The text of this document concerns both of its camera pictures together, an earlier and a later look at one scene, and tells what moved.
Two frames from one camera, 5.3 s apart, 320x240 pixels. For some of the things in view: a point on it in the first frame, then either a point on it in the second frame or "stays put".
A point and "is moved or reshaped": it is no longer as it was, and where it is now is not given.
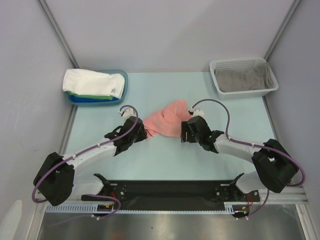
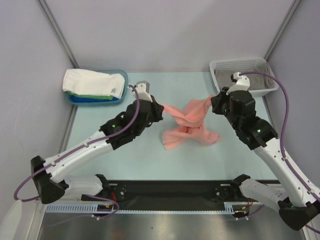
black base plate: x=173 y=195 stays put
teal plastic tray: x=121 y=100 stays put
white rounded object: x=11 y=221 stays put
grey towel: x=244 y=79 stays put
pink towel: x=167 y=122 is moved or reshaped
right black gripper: x=185 y=133 -> x=217 y=102
